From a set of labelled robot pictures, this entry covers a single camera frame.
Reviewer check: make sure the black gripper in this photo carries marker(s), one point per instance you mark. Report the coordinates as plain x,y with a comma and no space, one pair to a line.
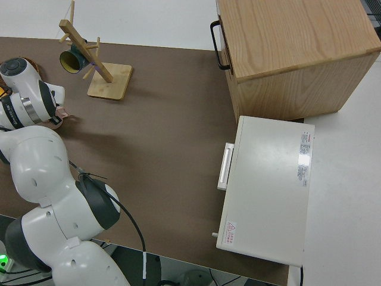
56,121

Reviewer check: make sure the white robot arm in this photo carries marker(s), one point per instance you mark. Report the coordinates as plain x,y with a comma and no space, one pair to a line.
38,167

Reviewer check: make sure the brown wicker basket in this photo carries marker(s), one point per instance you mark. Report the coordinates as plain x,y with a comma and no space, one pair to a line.
37,70

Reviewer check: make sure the yellow corn cob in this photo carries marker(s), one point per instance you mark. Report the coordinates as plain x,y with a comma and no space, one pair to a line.
2,91

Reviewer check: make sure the dark blue mug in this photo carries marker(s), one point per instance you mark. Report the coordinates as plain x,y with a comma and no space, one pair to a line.
74,58

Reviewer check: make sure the wooden mug tree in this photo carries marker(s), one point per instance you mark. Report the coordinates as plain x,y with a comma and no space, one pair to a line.
113,82

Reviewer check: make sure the brown table mat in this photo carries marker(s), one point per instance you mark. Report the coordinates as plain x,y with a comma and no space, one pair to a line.
163,134

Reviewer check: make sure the white toaster oven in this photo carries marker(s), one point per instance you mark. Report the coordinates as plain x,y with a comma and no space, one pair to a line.
268,184

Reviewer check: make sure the wooden cabinet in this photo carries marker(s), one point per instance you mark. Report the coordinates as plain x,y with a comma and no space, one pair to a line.
297,44

